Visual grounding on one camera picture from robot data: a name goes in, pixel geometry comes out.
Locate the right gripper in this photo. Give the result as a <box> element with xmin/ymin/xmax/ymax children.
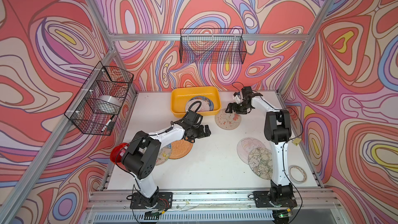
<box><xmin>225</xmin><ymin>101</ymin><xmax>251</xmax><ymax>114</ymax></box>

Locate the pink swirl coaster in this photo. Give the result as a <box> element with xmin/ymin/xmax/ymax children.
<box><xmin>185</xmin><ymin>95</ymin><xmax>214</xmax><ymax>112</ymax></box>

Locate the yellow plastic storage box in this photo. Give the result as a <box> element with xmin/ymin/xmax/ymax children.
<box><xmin>171</xmin><ymin>86</ymin><xmax>221</xmax><ymax>118</ymax></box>

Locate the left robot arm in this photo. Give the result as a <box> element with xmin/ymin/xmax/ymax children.
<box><xmin>121</xmin><ymin>100</ymin><xmax>211</xmax><ymax>199</ymax></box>

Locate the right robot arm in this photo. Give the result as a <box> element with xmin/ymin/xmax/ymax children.
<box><xmin>226</xmin><ymin>86</ymin><xmax>293</xmax><ymax>199</ymax></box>

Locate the orange round coaster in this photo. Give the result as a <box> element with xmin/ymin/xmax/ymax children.
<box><xmin>169</xmin><ymin>140</ymin><xmax>193</xmax><ymax>159</ymax></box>

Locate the pale pink cloud coaster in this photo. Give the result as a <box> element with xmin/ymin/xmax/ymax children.
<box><xmin>236</xmin><ymin>137</ymin><xmax>266</xmax><ymax>164</ymax></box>

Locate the cream blue doodle coaster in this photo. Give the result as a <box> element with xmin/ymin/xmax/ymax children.
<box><xmin>155</xmin><ymin>144</ymin><xmax>172</xmax><ymax>166</ymax></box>

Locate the green line-art coaster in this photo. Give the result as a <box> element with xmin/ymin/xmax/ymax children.
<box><xmin>248</xmin><ymin>147</ymin><xmax>273</xmax><ymax>180</ymax></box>

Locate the red plastic cup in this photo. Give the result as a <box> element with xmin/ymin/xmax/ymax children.
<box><xmin>110</xmin><ymin>143</ymin><xmax>129</xmax><ymax>172</ymax></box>

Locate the silver tape roll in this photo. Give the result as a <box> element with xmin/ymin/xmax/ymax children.
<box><xmin>94</xmin><ymin>95</ymin><xmax>122</xmax><ymax>115</ymax></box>

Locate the white tape roll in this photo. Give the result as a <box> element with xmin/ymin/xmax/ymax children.
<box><xmin>289</xmin><ymin>165</ymin><xmax>307</xmax><ymax>184</ymax></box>

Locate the marker pen in basket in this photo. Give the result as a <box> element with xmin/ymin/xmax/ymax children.
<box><xmin>101</xmin><ymin>119</ymin><xmax>115</xmax><ymax>132</ymax></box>

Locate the back wall wire basket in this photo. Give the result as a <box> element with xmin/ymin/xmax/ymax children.
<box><xmin>179</xmin><ymin>27</ymin><xmax>247</xmax><ymax>64</ymax></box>

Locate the wall wire basket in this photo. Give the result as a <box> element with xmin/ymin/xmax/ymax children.
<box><xmin>64</xmin><ymin>61</ymin><xmax>134</xmax><ymax>136</ymax></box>
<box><xmin>179</xmin><ymin>27</ymin><xmax>247</xmax><ymax>64</ymax></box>

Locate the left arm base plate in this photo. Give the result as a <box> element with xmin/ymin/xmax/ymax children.
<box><xmin>126</xmin><ymin>192</ymin><xmax>173</xmax><ymax>210</ymax></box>

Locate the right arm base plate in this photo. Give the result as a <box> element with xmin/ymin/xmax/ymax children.
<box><xmin>252</xmin><ymin>189</ymin><xmax>297</xmax><ymax>208</ymax></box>

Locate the left wall wire basket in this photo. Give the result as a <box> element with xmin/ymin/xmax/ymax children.
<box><xmin>64</xmin><ymin>61</ymin><xmax>134</xmax><ymax>136</ymax></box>

